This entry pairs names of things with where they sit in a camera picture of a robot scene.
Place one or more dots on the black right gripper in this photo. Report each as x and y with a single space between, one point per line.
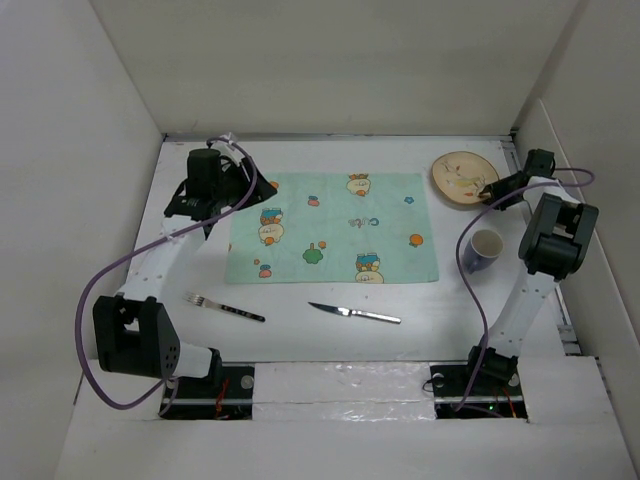
496 187

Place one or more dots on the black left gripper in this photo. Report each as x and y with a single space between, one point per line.
241 171

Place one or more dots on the round bird pattern plate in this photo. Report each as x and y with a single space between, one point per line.
462 177

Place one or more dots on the purple mug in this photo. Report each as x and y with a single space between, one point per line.
482 250

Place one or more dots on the green cartoon print cloth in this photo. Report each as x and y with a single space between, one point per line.
369 228

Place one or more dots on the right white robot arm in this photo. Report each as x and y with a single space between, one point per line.
552 248

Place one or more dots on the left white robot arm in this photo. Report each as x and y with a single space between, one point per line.
133 330

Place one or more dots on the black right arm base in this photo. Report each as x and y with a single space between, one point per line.
478 388

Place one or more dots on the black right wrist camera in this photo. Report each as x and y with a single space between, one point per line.
540 163

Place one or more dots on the fork with black handle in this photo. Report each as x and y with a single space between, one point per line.
203 302

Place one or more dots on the knife with patterned handle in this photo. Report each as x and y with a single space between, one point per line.
347 312

